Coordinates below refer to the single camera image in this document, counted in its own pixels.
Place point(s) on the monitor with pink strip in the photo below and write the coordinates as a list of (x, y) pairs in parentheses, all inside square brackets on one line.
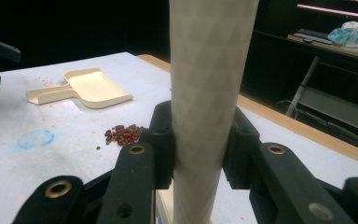
[(335, 11)]

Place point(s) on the dark keyboard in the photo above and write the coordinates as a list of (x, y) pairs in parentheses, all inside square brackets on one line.
[(312, 34)]

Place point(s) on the grey metal shelf frame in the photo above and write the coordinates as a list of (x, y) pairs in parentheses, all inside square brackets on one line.
[(341, 109)]

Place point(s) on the pile of red beans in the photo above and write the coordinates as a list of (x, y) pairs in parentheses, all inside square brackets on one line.
[(125, 135)]

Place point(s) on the grey metal stand leg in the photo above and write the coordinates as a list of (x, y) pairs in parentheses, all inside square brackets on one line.
[(303, 85)]

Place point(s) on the wooden shelf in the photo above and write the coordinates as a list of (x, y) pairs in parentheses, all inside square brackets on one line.
[(354, 53)]

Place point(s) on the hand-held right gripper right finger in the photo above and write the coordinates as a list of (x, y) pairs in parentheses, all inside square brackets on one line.
[(240, 149)]

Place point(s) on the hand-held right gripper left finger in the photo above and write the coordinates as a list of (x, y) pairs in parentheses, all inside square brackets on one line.
[(162, 146)]

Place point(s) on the cream plastic dustpan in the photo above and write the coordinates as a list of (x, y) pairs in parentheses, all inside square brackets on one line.
[(96, 88)]

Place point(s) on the blue tissue pack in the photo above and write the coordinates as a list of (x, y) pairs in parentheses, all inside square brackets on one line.
[(347, 35)]

